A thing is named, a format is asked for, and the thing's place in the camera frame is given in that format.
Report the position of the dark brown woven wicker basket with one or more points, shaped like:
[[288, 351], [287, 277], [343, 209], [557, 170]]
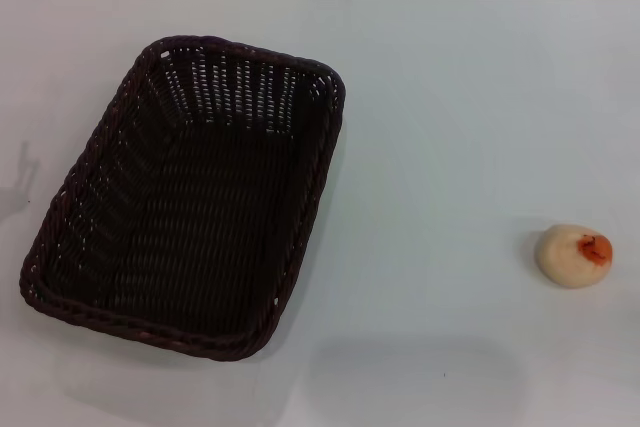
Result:
[[190, 227]]

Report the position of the cream bun with orange spot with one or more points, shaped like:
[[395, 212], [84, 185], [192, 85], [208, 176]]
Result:
[[565, 259]]

